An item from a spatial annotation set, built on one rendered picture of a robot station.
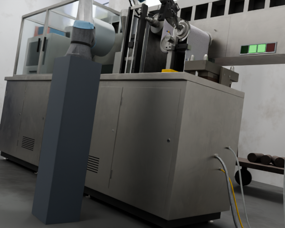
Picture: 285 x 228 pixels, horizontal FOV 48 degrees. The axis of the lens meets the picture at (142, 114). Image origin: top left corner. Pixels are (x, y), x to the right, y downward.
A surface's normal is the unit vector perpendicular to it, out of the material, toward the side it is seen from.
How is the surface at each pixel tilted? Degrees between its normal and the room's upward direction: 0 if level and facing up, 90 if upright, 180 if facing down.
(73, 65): 90
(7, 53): 90
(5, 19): 90
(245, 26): 90
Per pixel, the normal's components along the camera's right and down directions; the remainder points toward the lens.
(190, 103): 0.69, 0.07
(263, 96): -0.76, -0.13
